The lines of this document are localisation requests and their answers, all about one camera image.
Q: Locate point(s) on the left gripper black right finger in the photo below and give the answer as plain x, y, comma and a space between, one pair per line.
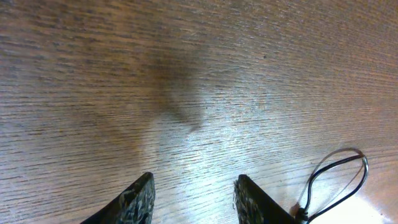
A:
254, 206

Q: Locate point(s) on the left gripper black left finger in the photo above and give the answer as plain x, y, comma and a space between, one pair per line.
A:
135, 205

